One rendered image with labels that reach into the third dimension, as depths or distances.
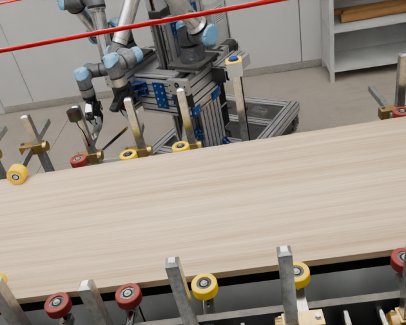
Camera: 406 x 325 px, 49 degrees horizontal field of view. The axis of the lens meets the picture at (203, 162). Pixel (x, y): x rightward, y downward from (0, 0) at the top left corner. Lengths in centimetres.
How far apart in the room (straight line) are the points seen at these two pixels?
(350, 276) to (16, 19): 427
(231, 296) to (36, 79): 410
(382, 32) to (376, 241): 365
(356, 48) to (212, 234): 366
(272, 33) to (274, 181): 313
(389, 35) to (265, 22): 126
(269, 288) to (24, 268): 85
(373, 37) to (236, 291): 379
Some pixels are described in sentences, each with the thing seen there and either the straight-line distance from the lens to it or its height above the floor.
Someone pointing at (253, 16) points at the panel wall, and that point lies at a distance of 466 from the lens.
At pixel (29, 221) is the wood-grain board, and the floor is 90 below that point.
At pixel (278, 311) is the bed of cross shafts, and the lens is 139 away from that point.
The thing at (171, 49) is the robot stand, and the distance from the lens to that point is 278.
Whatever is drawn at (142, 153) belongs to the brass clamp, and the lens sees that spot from 222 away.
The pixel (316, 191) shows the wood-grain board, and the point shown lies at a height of 90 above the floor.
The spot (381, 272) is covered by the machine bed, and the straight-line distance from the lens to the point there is 158.
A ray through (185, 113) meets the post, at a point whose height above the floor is 101.
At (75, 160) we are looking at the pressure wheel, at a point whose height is 90.
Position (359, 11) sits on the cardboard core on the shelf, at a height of 59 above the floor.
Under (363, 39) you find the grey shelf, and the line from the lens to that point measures 492.
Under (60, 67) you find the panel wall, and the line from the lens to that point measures 511.
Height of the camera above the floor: 195
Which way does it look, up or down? 33 degrees down
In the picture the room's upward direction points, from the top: 12 degrees counter-clockwise
